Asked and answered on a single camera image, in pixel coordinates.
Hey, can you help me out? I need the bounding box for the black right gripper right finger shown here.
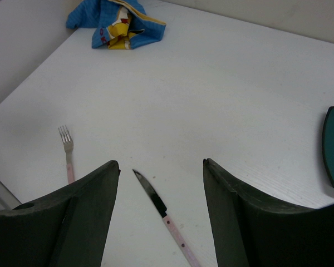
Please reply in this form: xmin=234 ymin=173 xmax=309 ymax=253
xmin=203 ymin=159 xmax=334 ymax=266

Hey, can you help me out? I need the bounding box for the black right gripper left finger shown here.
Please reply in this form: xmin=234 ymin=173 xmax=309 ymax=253
xmin=0 ymin=160 xmax=120 ymax=266

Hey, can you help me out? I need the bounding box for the fork with pink handle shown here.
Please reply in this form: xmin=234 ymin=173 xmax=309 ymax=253
xmin=58 ymin=126 xmax=75 ymax=184

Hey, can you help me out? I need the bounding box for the knife with pink handle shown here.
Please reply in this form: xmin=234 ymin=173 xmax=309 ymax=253
xmin=132 ymin=169 xmax=202 ymax=267

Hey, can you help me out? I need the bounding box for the blue Pikachu cloth placemat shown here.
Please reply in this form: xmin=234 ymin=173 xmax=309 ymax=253
xmin=66 ymin=0 xmax=166 ymax=50

